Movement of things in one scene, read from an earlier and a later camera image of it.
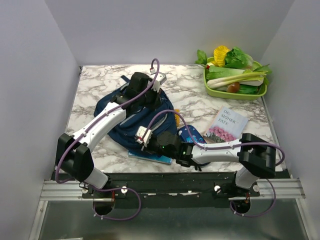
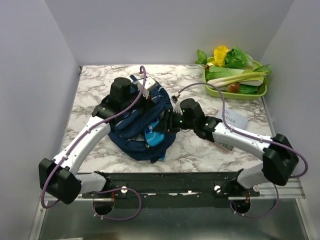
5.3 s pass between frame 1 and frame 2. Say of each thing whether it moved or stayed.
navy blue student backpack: moved
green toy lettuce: stayed
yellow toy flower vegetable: stayed
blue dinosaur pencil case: moved
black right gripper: moved
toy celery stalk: stayed
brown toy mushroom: stayed
